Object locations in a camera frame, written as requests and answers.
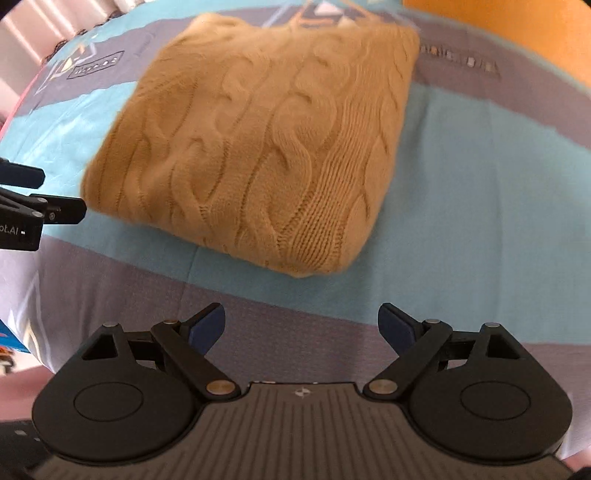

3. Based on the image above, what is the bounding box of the orange headboard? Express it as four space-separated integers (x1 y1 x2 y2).
402 0 591 151

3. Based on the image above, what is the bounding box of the tan cable-knit cardigan sweater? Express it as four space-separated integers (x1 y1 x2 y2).
81 13 422 279

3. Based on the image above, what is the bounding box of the blue plastic crate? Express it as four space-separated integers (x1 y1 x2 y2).
0 322 27 357

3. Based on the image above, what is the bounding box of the white pink lace curtain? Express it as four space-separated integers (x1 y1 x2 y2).
0 0 139 68

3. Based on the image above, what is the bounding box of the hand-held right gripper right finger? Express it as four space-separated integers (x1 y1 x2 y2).
364 302 522 401

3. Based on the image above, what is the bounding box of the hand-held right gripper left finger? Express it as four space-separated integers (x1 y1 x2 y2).
81 302 243 402

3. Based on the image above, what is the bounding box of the blue grey patterned bed sheet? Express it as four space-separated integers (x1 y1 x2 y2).
0 0 591 462

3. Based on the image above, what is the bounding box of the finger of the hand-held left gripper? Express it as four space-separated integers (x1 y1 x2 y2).
28 195 87 225
0 158 46 189

